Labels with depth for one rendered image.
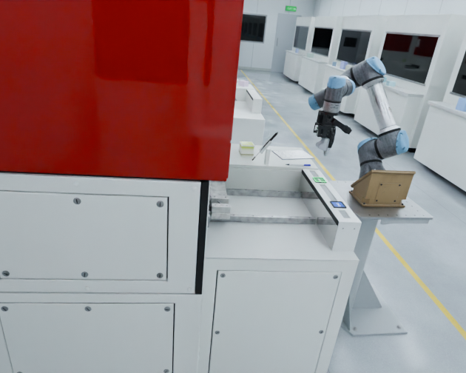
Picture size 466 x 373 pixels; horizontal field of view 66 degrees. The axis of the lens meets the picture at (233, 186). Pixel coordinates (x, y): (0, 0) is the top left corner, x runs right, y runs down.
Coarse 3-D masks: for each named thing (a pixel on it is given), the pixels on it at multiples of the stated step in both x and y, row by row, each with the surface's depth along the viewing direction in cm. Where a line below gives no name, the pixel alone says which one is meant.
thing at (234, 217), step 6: (210, 216) 159; (234, 216) 160; (240, 216) 160; (246, 216) 160; (252, 216) 161; (258, 216) 161; (264, 216) 162; (270, 216) 162; (276, 216) 163; (282, 216) 163; (288, 216) 164; (294, 216) 164; (300, 216) 165; (252, 222) 162; (258, 222) 162; (264, 222) 162; (270, 222) 163; (276, 222) 163; (282, 222) 163; (288, 222) 164; (294, 222) 164; (300, 222) 164; (306, 222) 164; (312, 222) 165
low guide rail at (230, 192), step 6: (228, 192) 185; (234, 192) 185; (240, 192) 185; (246, 192) 186; (252, 192) 186; (258, 192) 186; (264, 192) 186; (270, 192) 187; (276, 192) 187; (282, 192) 187; (288, 192) 188; (294, 192) 188; (300, 192) 189
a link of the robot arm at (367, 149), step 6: (366, 138) 197; (372, 138) 196; (360, 144) 198; (366, 144) 196; (372, 144) 193; (360, 150) 198; (366, 150) 195; (372, 150) 192; (378, 150) 190; (360, 156) 197; (366, 156) 194; (372, 156) 193; (378, 156) 192; (360, 162) 197
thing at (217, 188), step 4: (212, 184) 181; (216, 184) 181; (220, 184) 182; (224, 184) 182; (212, 188) 177; (216, 188) 177; (220, 188) 178; (224, 188) 178; (212, 192) 172; (216, 192) 173; (220, 192) 173; (224, 192) 174; (212, 212) 155; (216, 212) 155; (220, 212) 155; (212, 216) 155; (216, 216) 155; (220, 216) 155; (224, 216) 155; (228, 216) 155
